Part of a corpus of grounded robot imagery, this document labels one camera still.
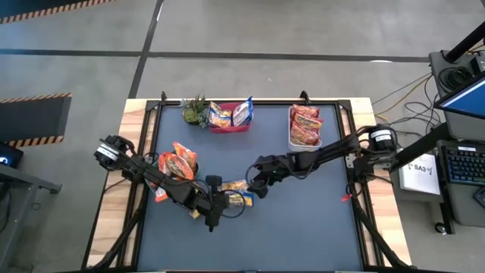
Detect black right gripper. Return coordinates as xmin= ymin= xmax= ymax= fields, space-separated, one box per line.
xmin=248 ymin=153 xmax=295 ymax=190

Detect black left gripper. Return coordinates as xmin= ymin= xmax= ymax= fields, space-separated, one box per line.
xmin=189 ymin=188 xmax=231 ymax=233

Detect red beef ramen pack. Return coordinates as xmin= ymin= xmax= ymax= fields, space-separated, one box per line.
xmin=293 ymin=113 xmax=325 ymax=130
xmin=290 ymin=104 xmax=321 ymax=119
xmin=289 ymin=121 xmax=321 ymax=147

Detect pink plastic bin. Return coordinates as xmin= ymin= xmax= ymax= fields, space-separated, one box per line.
xmin=208 ymin=102 xmax=253 ymax=134

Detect white plastic bin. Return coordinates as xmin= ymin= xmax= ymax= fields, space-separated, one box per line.
xmin=287 ymin=105 xmax=324 ymax=152

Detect teal plastic bin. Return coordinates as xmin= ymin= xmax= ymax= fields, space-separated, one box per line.
xmin=145 ymin=151 xmax=200 ymax=198

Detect small potted succulent plant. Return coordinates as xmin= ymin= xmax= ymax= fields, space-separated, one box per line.
xmin=179 ymin=94 xmax=211 ymax=128

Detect white SA3 sign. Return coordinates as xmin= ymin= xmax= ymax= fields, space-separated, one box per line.
xmin=399 ymin=152 xmax=443 ymax=196

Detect black diagonal stand beam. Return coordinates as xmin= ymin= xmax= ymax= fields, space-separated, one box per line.
xmin=388 ymin=121 xmax=452 ymax=171

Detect black hazard-striped floor mat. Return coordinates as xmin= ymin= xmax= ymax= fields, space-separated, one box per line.
xmin=0 ymin=93 xmax=73 ymax=149
xmin=0 ymin=0 xmax=114 ymax=24

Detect grey metal desk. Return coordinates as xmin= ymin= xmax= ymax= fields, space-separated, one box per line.
xmin=0 ymin=162 xmax=63 ymax=272

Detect black device blue light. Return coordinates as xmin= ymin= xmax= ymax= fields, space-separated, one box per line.
xmin=0 ymin=140 xmax=24 ymax=170

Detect grey computer cart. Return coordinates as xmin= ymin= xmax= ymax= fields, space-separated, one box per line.
xmin=390 ymin=48 xmax=485 ymax=234

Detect black backlit keyboard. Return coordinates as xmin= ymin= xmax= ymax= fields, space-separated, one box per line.
xmin=441 ymin=146 xmax=485 ymax=187

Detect computer monitor blue screen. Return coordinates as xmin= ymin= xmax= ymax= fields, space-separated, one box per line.
xmin=433 ymin=74 xmax=485 ymax=121

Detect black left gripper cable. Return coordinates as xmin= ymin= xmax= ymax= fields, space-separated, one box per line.
xmin=221 ymin=189 xmax=246 ymax=220

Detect black aluminium table frame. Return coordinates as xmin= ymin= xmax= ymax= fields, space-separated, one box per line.
xmin=81 ymin=90 xmax=412 ymax=273

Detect yellow floor cable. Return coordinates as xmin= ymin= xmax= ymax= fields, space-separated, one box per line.
xmin=373 ymin=71 xmax=433 ymax=118

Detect black floor cables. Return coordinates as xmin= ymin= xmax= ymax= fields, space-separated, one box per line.
xmin=378 ymin=75 xmax=444 ymax=137

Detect coiled black cable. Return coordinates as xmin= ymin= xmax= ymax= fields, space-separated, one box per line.
xmin=437 ymin=66 xmax=474 ymax=90

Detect black camera stand pole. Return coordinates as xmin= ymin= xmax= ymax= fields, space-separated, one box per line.
xmin=443 ymin=22 xmax=485 ymax=64

